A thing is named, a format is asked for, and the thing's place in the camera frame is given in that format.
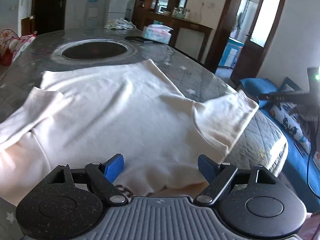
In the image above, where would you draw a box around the polka dot play tent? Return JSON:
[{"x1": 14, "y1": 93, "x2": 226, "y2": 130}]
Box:
[{"x1": 1, "y1": 29, "x2": 36, "y2": 67}]

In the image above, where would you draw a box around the brown door with window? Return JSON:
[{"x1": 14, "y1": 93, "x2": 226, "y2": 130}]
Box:
[{"x1": 231, "y1": 0, "x2": 281, "y2": 85}]

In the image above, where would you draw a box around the dark wooden door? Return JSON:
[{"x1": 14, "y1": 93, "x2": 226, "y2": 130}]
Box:
[{"x1": 31, "y1": 0, "x2": 67, "y2": 35}]

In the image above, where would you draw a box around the water dispenser with blue bottle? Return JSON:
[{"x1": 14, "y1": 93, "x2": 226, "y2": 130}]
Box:
[{"x1": 85, "y1": 0, "x2": 99, "y2": 28}]

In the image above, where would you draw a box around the round induction cooktop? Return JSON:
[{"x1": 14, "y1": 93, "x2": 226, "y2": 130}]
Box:
[{"x1": 50, "y1": 38, "x2": 137, "y2": 64}]

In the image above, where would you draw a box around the crumpled patterned cloth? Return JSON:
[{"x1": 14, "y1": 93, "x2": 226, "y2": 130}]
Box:
[{"x1": 104, "y1": 18, "x2": 136, "y2": 30}]

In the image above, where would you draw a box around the cream white garment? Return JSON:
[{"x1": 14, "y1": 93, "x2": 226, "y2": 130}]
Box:
[{"x1": 1, "y1": 60, "x2": 258, "y2": 205}]

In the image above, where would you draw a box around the white refrigerator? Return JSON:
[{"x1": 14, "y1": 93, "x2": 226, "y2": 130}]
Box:
[{"x1": 105, "y1": 0, "x2": 129, "y2": 24}]

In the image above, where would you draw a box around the tissue pack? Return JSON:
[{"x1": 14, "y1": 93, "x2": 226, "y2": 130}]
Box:
[{"x1": 142, "y1": 24, "x2": 172, "y2": 44}]

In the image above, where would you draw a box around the wooden sideboard shelf unit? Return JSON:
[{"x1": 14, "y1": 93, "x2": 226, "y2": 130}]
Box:
[{"x1": 132, "y1": 0, "x2": 212, "y2": 62}]

